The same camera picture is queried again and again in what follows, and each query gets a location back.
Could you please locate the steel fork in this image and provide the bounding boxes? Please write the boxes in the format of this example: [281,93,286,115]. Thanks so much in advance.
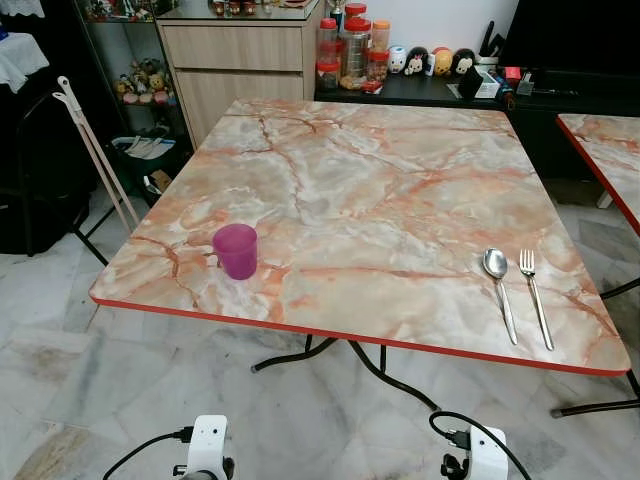
[518,249,556,352]

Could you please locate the black folding table legs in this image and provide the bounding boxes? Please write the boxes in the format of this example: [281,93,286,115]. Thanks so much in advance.
[550,278,640,418]
[250,335,446,413]

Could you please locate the steel spoon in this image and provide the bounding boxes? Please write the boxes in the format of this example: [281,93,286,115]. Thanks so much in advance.
[483,247,520,347]

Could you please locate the purple plastic cup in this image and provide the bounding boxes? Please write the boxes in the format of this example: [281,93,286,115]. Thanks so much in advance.
[212,223,259,281]

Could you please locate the black chair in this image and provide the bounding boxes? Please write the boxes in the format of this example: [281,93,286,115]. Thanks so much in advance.
[0,90,111,266]

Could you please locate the small white box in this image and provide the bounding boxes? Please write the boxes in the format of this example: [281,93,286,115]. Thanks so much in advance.
[473,68,502,100]

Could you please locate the brown plush bear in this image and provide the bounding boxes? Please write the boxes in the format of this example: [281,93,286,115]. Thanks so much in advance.
[140,62,177,106]

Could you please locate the beige folding rack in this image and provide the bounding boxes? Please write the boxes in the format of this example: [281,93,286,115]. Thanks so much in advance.
[55,76,141,236]

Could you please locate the small red-lid plastic jar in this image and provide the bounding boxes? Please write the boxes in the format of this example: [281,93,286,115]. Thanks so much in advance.
[315,60,342,92]

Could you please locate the black mouse plush toy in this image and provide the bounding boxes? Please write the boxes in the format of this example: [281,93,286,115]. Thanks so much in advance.
[405,47,431,77]
[452,48,478,78]

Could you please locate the yellow bear plush toy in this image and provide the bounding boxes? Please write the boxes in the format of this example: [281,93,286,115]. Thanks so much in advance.
[431,47,455,77]

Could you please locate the tall red-lid plastic jar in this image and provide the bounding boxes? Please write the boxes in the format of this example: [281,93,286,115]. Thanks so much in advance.
[340,18,373,90]

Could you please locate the orange-lid plastic jar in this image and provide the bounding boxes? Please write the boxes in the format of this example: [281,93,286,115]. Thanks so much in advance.
[370,20,391,53]

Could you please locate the dark glass display shelf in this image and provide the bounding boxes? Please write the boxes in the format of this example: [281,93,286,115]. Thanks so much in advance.
[75,0,196,166]

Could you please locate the white cloth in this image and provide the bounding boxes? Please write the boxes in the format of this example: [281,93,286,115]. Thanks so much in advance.
[0,30,51,93]

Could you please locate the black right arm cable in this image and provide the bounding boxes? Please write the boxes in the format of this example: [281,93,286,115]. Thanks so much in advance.
[429,410,533,480]

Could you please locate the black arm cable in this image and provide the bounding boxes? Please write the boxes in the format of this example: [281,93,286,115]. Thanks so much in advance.
[429,410,533,480]
[102,427,193,480]

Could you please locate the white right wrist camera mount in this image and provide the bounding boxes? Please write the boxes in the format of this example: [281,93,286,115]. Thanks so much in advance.
[468,427,509,480]

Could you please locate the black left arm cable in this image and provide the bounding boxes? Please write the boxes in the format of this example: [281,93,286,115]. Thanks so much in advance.
[102,427,193,480]

